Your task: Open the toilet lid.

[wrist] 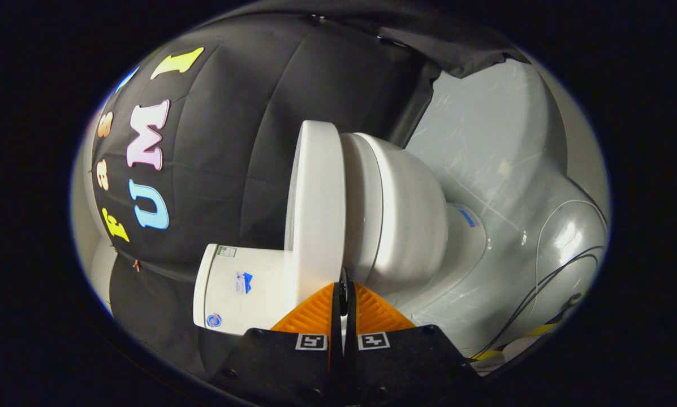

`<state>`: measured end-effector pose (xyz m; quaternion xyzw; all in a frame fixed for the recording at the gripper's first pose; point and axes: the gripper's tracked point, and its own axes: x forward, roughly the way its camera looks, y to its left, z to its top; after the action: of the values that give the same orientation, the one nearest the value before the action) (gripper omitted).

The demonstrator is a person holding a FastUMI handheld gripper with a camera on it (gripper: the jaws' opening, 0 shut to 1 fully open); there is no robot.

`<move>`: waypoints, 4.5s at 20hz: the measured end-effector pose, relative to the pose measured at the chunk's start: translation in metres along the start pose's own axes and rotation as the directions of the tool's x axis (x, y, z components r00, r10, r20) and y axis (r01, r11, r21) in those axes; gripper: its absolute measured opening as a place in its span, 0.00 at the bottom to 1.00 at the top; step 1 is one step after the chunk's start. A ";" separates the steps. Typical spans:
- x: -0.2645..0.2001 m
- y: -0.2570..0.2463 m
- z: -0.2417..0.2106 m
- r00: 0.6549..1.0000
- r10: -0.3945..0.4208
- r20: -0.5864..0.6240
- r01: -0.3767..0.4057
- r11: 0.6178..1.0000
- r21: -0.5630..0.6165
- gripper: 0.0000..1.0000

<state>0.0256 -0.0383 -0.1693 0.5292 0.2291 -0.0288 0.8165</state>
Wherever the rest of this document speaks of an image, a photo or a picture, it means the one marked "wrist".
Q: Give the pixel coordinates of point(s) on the white toilet lid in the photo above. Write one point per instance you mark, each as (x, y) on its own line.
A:
(315, 198)

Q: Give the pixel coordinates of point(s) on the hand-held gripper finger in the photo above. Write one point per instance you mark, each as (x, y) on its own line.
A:
(336, 311)
(350, 316)

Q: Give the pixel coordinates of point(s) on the black backdrop cloth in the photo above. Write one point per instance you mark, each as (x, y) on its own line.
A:
(231, 141)

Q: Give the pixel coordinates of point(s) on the white ceramic toilet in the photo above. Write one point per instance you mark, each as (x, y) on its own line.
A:
(412, 215)

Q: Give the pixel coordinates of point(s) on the white toilet seat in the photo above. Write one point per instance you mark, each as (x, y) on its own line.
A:
(363, 215)

